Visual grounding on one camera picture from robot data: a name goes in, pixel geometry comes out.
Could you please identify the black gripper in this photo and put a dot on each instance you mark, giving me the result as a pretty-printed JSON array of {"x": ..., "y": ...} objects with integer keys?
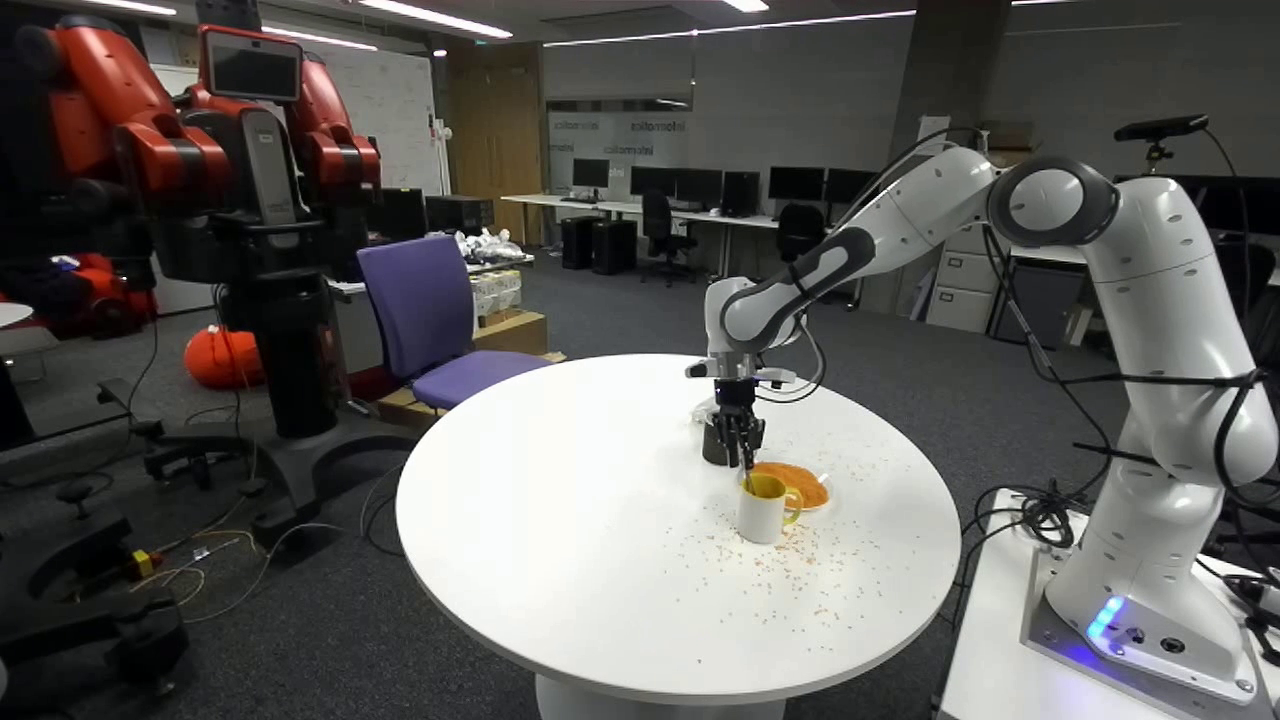
[{"x": 738, "y": 397}]

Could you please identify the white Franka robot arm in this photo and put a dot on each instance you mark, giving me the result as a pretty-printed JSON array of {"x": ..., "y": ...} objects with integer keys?
[{"x": 1175, "y": 307}]

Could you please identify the white mug yellow inside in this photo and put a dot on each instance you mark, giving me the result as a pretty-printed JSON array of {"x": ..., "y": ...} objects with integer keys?
[{"x": 763, "y": 515}]

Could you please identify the black office chair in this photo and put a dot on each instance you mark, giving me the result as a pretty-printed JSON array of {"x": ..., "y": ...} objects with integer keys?
[
  {"x": 666, "y": 224},
  {"x": 802, "y": 224}
]

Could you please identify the large cardboard box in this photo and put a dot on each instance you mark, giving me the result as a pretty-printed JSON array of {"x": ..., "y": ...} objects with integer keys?
[{"x": 515, "y": 332}]

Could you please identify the black computer monitor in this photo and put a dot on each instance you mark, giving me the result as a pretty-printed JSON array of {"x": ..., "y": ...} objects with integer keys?
[
  {"x": 797, "y": 184},
  {"x": 850, "y": 184},
  {"x": 652, "y": 180},
  {"x": 590, "y": 175},
  {"x": 699, "y": 191},
  {"x": 741, "y": 194}
]

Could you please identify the white file cabinet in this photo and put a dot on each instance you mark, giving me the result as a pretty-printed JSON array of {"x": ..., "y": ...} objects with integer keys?
[{"x": 958, "y": 300}]

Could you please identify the white printed carton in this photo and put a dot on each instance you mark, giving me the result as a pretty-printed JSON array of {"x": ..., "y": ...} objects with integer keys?
[{"x": 499, "y": 292}]

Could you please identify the long office desk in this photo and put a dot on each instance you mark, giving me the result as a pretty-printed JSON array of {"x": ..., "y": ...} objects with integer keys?
[{"x": 546, "y": 201}]

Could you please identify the white robot mounting platform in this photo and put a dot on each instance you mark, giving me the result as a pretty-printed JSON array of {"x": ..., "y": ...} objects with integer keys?
[{"x": 992, "y": 641}]

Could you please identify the purple office chair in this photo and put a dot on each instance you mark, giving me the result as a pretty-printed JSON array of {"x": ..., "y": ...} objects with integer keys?
[{"x": 420, "y": 300}]

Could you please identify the dark side desk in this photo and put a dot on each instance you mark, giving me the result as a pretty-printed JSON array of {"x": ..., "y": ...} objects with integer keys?
[{"x": 1054, "y": 300}]

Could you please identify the brown wooden door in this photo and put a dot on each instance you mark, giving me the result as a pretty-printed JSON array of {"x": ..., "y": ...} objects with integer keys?
[{"x": 499, "y": 144}]

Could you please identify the ceiling light strip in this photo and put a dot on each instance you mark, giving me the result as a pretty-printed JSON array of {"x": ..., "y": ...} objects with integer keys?
[
  {"x": 320, "y": 37},
  {"x": 433, "y": 17},
  {"x": 747, "y": 7}
]

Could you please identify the white whiteboard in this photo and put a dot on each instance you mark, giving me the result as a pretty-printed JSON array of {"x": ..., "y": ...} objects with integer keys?
[{"x": 403, "y": 120}]

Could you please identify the orange pumpkin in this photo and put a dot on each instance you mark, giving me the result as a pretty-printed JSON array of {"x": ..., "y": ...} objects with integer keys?
[{"x": 225, "y": 360}]

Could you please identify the black wheeled floor base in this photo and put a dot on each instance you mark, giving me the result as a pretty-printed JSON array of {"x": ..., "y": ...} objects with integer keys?
[{"x": 82, "y": 572}]

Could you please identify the white table pedestal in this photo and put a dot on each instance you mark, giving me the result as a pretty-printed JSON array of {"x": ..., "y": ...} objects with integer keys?
[{"x": 652, "y": 702}]

